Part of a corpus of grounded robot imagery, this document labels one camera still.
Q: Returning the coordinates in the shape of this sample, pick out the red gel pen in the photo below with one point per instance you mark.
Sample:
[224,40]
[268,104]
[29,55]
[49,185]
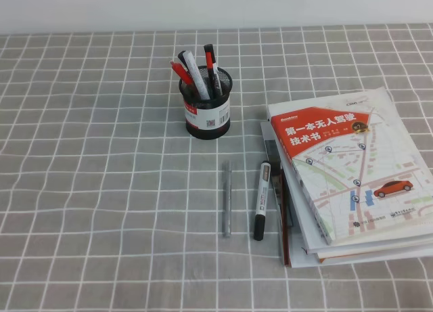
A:
[181,72]

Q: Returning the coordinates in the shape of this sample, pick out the grey pen on table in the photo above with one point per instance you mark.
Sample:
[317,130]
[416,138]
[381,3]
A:
[227,199]

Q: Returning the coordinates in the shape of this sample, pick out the black mesh pen holder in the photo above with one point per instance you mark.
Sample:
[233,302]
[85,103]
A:
[207,119]

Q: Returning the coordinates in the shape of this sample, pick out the white marker in holder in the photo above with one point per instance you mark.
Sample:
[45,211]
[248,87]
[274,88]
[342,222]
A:
[188,59]

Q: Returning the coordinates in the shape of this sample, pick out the white marker black cap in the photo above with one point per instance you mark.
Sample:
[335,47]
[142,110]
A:
[261,201]

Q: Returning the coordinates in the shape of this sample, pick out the red and black marker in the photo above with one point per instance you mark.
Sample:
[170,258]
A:
[213,73]

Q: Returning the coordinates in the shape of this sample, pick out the grey checkered tablecloth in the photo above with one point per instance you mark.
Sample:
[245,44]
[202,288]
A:
[109,204]

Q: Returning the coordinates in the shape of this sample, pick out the white book under top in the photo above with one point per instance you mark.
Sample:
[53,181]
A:
[305,236]

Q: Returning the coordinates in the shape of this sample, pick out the grey bottom book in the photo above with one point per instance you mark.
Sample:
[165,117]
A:
[280,203]

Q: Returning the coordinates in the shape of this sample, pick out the orange and white map book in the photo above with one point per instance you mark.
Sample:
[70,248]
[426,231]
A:
[361,173]

